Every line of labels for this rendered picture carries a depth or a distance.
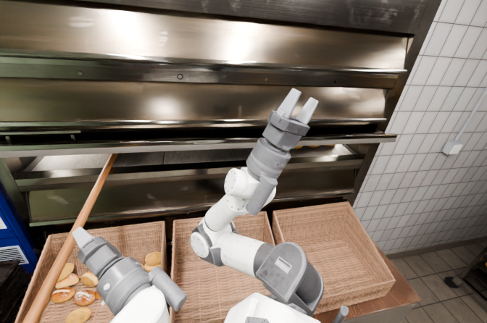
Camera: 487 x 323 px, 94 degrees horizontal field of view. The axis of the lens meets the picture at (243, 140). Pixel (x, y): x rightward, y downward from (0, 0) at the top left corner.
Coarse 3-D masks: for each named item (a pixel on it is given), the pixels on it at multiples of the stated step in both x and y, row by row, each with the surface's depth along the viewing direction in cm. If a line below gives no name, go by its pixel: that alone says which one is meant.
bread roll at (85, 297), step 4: (80, 292) 111; (84, 292) 111; (88, 292) 112; (92, 292) 113; (76, 296) 110; (80, 296) 110; (84, 296) 110; (88, 296) 110; (92, 296) 111; (76, 300) 110; (80, 300) 109; (84, 300) 109; (88, 300) 110; (92, 300) 111; (80, 304) 109; (84, 304) 109; (88, 304) 110
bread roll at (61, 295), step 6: (60, 288) 112; (66, 288) 112; (72, 288) 114; (54, 294) 110; (60, 294) 110; (66, 294) 111; (72, 294) 113; (54, 300) 109; (60, 300) 110; (66, 300) 111
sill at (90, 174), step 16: (240, 160) 128; (304, 160) 134; (320, 160) 136; (336, 160) 137; (352, 160) 140; (32, 176) 102; (48, 176) 103; (64, 176) 104; (80, 176) 105; (96, 176) 107; (112, 176) 109; (128, 176) 111; (144, 176) 113; (160, 176) 115
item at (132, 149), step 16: (320, 128) 126; (336, 128) 128; (352, 128) 130; (368, 128) 132; (208, 144) 95; (224, 144) 97; (240, 144) 99; (304, 144) 106; (320, 144) 108; (336, 144) 111
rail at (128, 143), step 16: (0, 144) 79; (16, 144) 80; (32, 144) 81; (48, 144) 81; (64, 144) 83; (80, 144) 84; (96, 144) 85; (112, 144) 86; (128, 144) 88; (144, 144) 89; (160, 144) 91; (176, 144) 92; (192, 144) 94
